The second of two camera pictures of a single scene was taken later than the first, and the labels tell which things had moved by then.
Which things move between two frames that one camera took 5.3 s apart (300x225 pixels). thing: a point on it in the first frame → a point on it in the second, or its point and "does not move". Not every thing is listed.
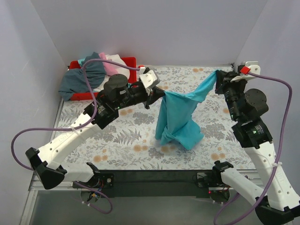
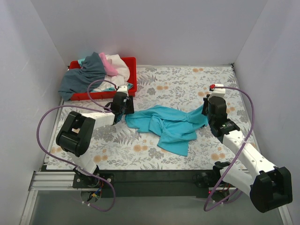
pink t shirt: [110, 69] does not move
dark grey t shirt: [73, 81] does not move
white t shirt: [121, 70] does not move
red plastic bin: [130, 62] does not move
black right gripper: [225, 82] → [205, 110]
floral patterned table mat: [131, 145] does not move
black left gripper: [148, 97] → [128, 108]
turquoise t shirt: [176, 122] → [173, 127]
